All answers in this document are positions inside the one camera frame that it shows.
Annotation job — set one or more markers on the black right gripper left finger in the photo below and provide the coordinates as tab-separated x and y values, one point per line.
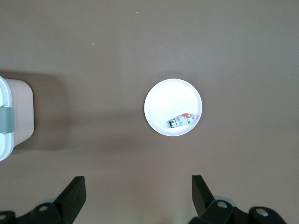
70	200

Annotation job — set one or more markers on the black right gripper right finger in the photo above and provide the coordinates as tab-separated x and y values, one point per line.
205	205

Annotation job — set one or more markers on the brown table mat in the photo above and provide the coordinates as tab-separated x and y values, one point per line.
116	46

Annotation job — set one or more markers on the white lidded lunch box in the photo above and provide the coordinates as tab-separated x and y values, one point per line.
21	112

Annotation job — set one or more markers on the white circuit breaker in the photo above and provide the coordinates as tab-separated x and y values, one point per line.
182	120

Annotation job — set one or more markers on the pink round plate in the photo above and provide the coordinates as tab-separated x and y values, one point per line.
170	100

